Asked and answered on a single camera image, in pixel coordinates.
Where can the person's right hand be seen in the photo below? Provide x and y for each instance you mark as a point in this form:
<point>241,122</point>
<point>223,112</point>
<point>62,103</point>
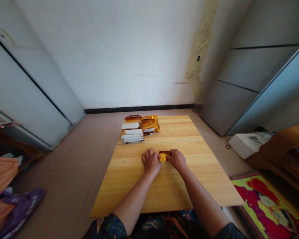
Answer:
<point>178,160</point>

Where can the person's body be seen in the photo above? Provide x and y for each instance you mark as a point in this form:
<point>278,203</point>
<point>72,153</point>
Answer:
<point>164,225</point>

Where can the wooden chair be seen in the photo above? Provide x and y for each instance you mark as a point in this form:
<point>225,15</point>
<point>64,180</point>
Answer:
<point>281,149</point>

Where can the gold foil paper sheet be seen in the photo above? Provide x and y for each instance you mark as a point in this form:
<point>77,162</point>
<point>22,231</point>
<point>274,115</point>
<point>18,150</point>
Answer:
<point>163,153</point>

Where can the person's left hand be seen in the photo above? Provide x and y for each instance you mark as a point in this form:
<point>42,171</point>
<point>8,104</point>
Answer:
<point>151,163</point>

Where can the orange plastic bag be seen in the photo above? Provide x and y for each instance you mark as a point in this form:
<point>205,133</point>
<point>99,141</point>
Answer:
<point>0,179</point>

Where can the grey refrigerator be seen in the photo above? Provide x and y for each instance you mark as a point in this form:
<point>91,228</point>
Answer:
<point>249,74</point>

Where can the white cabinet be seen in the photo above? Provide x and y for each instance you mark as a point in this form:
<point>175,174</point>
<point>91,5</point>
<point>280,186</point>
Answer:
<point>22,82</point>

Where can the purple plastic bag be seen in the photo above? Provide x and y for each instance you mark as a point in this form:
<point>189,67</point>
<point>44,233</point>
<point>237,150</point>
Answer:
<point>25,206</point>

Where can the colourful red yellow mat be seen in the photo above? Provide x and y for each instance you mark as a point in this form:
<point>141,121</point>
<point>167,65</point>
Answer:
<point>269,206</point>

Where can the white plastic box appliance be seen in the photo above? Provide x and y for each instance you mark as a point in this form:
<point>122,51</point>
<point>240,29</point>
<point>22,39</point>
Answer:
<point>244,145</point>

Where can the pile of gold white folded papers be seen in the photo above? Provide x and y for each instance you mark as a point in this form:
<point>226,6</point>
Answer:
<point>137,128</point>

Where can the dark wooden low shelf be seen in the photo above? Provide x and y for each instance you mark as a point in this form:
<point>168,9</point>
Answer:
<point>12,149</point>

